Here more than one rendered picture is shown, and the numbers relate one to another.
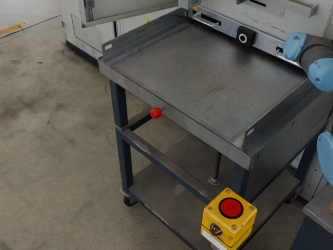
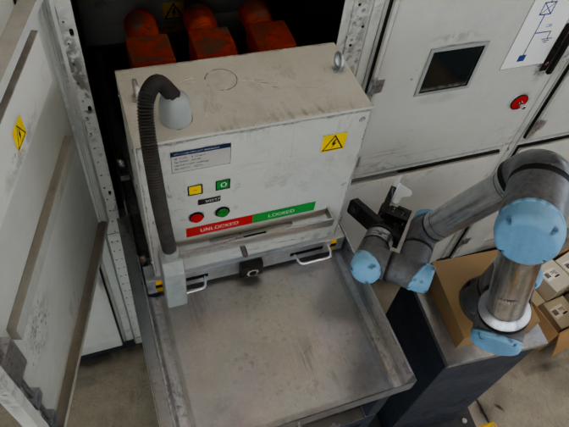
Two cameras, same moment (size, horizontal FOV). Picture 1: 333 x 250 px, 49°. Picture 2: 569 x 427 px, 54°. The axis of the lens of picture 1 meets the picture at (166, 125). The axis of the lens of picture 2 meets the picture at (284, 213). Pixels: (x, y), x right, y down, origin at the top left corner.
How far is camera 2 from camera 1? 1.10 m
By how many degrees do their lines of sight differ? 46
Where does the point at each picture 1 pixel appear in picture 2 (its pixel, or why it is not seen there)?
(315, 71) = (421, 286)
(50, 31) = not seen: outside the picture
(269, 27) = (273, 245)
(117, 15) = (63, 380)
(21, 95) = not seen: outside the picture
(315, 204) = (448, 354)
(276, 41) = (290, 251)
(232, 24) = (225, 267)
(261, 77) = (309, 294)
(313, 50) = (396, 267)
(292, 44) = (370, 272)
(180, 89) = (288, 389)
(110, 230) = not seen: outside the picture
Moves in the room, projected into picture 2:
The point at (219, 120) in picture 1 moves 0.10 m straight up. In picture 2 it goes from (357, 379) to (366, 363)
